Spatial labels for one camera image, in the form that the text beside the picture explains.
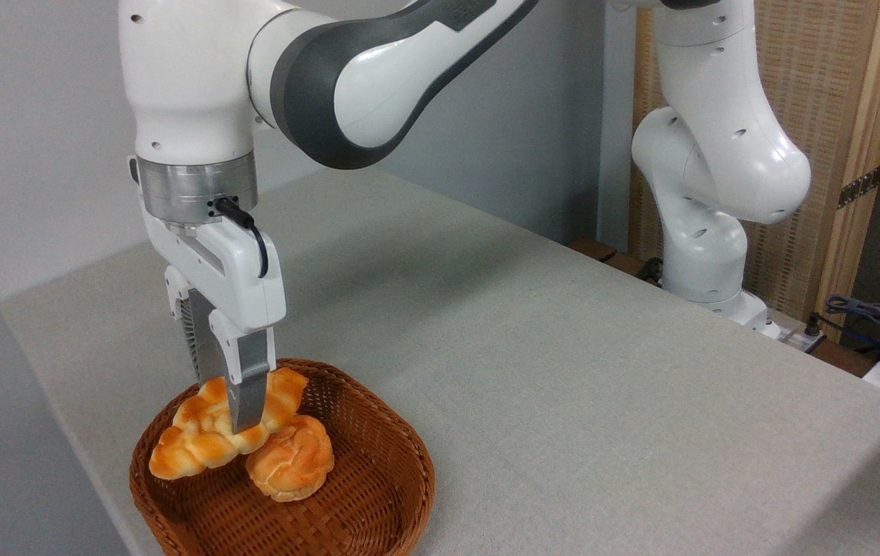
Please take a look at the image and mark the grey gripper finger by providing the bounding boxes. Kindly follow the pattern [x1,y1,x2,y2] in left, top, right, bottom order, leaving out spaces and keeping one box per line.
[164,265,226,387]
[208,309,278,435]

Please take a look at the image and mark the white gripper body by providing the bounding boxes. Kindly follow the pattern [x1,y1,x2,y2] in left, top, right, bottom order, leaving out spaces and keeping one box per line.
[143,208,287,334]

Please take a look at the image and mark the long braided bread loaf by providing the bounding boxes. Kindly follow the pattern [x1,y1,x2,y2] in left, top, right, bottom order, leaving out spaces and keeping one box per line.
[148,367,310,481]

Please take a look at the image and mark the round knotted bread roll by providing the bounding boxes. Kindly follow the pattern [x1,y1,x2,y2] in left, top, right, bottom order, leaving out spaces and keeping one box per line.
[245,415,335,503]

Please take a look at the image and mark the brown woven wicker basket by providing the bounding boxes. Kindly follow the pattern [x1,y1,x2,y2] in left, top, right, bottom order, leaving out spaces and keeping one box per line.
[129,358,437,556]

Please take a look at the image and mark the grey tablecloth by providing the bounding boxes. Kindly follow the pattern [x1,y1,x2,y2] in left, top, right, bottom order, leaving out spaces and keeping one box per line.
[0,168,880,556]

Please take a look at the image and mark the wood framed woven screen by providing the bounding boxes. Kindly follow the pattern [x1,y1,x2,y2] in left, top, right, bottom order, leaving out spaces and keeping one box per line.
[629,0,880,341]

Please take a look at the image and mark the metal screen hinge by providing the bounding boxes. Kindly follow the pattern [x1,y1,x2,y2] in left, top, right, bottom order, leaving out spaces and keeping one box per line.
[838,164,880,210]

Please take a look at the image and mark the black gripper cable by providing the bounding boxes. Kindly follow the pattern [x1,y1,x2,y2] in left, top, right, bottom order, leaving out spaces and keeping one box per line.
[208,197,269,280]

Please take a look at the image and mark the grey blue cable bundle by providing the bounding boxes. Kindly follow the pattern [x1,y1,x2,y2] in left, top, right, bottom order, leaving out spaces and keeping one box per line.
[826,294,880,342]

